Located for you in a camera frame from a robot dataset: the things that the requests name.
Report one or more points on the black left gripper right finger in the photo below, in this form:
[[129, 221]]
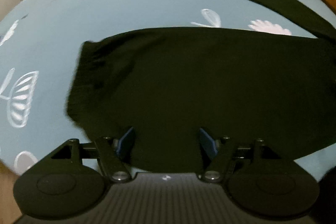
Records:
[[225, 157]]

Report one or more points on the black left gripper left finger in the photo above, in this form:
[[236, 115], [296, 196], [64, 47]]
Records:
[[107, 151]]

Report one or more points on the black drawstring pants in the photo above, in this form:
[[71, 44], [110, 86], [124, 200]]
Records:
[[167, 83]]

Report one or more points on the blue floral bed sheet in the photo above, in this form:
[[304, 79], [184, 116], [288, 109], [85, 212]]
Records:
[[41, 42]]

